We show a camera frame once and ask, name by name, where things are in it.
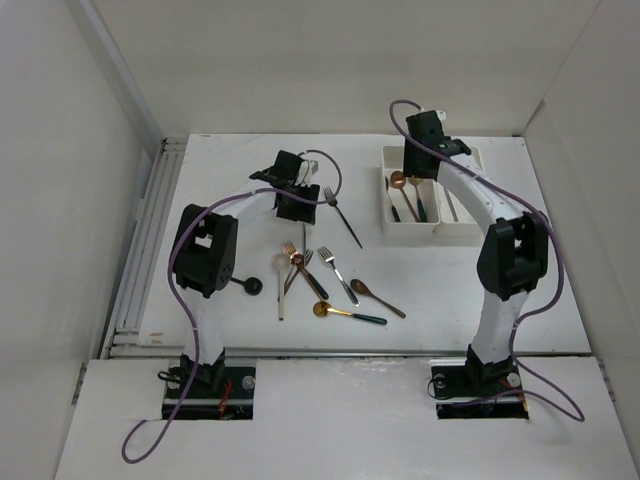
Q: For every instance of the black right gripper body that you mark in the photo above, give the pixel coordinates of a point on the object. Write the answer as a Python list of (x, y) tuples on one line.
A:
[(410, 164)]

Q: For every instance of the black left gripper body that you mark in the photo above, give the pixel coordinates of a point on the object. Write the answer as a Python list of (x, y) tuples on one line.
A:
[(296, 211)]

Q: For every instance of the copper long spoon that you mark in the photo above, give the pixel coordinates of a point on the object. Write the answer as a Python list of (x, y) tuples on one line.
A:
[(398, 182)]

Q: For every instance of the black fork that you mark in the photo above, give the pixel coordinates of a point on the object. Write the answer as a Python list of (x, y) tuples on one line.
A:
[(332, 202)]

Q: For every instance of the gold spoon green handle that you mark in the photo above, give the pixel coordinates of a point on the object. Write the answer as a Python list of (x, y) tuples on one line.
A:
[(323, 309), (394, 211)]

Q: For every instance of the silver fork dark handle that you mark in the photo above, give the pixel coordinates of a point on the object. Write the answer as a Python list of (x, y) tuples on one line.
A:
[(329, 259)]

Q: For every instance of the brown wooden spoon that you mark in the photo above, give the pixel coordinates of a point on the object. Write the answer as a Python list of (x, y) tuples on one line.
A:
[(361, 288)]

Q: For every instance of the silver slotted spoon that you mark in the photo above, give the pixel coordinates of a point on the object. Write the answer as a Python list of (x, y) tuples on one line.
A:
[(415, 182)]

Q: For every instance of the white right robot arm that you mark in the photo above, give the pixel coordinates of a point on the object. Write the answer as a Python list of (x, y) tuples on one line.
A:
[(513, 257)]

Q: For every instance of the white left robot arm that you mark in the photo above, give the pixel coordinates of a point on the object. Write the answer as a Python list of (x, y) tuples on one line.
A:
[(203, 255)]

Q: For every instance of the copper fork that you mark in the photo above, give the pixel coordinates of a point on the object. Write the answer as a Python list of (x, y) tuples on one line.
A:
[(289, 248)]

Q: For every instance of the white spoon container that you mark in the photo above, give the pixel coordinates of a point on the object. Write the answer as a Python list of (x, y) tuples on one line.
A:
[(409, 212)]

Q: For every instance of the small copper spoon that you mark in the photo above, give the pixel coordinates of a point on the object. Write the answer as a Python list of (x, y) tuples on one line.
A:
[(298, 261)]

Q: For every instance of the white ceramic spoon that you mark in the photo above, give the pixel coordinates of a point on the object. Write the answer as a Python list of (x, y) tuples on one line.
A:
[(281, 263)]

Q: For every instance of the white fork container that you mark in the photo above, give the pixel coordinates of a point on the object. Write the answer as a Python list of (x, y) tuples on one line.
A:
[(455, 220)]

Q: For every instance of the black ladle spoon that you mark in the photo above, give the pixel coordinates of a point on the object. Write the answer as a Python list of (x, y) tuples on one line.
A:
[(252, 286)]

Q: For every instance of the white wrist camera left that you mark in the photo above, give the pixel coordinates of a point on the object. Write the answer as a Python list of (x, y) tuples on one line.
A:
[(308, 168)]

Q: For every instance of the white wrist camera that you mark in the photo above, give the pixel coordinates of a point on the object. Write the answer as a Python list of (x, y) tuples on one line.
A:
[(440, 114), (308, 168)]

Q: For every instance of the gold fork green handle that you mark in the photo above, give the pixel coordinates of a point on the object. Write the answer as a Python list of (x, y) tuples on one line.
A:
[(305, 254)]

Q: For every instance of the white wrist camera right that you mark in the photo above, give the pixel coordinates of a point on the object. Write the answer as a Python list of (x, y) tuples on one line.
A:
[(440, 114)]

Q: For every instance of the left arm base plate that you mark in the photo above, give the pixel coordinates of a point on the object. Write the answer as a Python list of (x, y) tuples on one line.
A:
[(229, 397)]

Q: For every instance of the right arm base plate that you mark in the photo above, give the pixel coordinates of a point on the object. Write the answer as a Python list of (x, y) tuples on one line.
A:
[(461, 394)]

